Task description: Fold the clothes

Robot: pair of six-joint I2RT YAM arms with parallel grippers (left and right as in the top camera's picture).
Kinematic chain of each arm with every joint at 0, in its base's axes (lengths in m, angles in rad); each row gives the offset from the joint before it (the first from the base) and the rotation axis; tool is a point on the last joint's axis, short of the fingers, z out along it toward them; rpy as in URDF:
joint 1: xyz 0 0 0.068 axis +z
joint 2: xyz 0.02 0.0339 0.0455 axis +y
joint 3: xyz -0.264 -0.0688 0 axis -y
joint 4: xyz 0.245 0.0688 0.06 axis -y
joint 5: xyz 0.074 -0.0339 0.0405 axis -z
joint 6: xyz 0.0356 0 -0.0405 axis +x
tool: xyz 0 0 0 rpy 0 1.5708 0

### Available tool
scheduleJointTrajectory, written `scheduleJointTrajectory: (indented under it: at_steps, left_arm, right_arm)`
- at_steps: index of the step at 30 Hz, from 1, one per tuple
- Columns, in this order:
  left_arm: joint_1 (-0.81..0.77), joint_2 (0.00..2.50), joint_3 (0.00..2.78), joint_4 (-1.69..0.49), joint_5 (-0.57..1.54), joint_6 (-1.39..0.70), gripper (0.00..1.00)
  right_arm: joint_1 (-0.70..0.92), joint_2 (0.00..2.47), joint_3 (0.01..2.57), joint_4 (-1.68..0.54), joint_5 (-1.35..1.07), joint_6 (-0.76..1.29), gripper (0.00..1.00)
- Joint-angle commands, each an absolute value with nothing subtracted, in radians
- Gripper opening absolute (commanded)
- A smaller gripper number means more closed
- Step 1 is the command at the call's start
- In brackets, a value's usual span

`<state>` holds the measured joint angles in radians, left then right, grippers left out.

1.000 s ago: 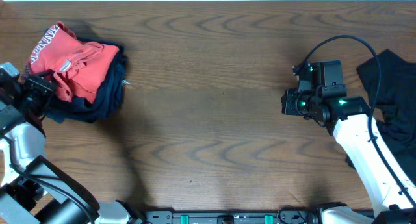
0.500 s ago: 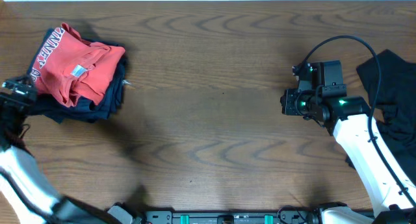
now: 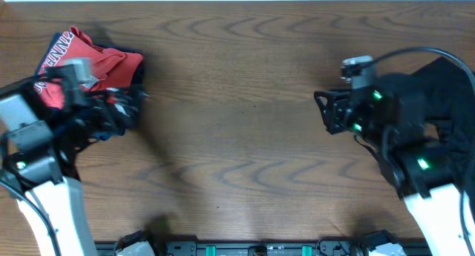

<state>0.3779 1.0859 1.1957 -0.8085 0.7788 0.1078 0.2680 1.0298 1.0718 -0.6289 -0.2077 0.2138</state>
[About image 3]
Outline navy blue folded shorts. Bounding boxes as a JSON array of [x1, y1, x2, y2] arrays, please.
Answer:
[[36, 27, 146, 140]]

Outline black folded garment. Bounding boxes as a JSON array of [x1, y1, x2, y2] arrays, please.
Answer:
[[413, 57, 474, 198]]

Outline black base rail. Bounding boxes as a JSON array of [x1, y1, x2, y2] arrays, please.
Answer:
[[95, 230, 431, 256]]

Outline orange t-shirt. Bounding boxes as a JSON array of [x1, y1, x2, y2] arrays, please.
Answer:
[[36, 26, 143, 92]]

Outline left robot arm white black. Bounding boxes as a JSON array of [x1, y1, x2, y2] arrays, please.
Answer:
[[1, 65, 147, 255]]

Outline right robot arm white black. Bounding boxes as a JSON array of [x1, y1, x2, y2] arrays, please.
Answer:
[[314, 73, 474, 255]]

